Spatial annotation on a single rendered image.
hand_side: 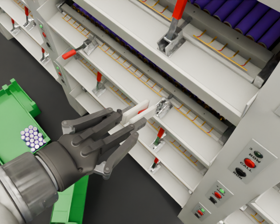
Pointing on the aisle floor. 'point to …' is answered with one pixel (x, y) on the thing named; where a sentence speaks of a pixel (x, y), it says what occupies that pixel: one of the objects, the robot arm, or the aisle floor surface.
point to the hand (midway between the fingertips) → (138, 114)
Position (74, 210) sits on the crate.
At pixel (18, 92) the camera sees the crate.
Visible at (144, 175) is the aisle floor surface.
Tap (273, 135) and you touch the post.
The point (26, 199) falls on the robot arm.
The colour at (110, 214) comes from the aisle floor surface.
